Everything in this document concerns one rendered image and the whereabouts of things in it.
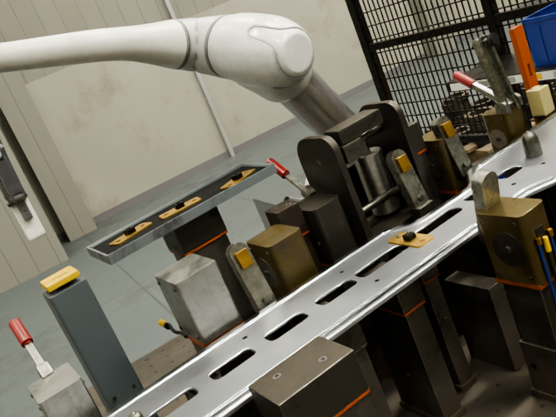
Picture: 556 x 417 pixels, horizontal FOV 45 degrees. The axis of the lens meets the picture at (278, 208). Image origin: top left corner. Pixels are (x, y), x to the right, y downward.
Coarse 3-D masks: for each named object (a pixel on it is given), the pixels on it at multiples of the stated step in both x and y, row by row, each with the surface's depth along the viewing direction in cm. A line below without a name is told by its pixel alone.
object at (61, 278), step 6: (66, 270) 120; (72, 270) 118; (54, 276) 119; (60, 276) 117; (66, 276) 116; (72, 276) 117; (78, 276) 117; (42, 282) 118; (48, 282) 117; (54, 282) 115; (60, 282) 116; (66, 282) 116; (48, 288) 115; (54, 288) 115; (60, 288) 118
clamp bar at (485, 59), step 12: (480, 36) 144; (492, 36) 139; (480, 48) 142; (492, 48) 143; (480, 60) 143; (492, 60) 144; (492, 72) 142; (504, 72) 144; (492, 84) 144; (504, 84) 145; (504, 96) 143
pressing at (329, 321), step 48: (528, 192) 115; (384, 240) 119; (432, 240) 111; (336, 288) 109; (384, 288) 102; (240, 336) 106; (288, 336) 100; (336, 336) 96; (192, 384) 98; (240, 384) 92
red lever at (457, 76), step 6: (456, 72) 152; (456, 78) 152; (462, 78) 151; (468, 78) 150; (468, 84) 150; (474, 84) 149; (480, 84) 149; (480, 90) 148; (486, 90) 147; (486, 96) 148; (492, 96) 146; (510, 102) 144
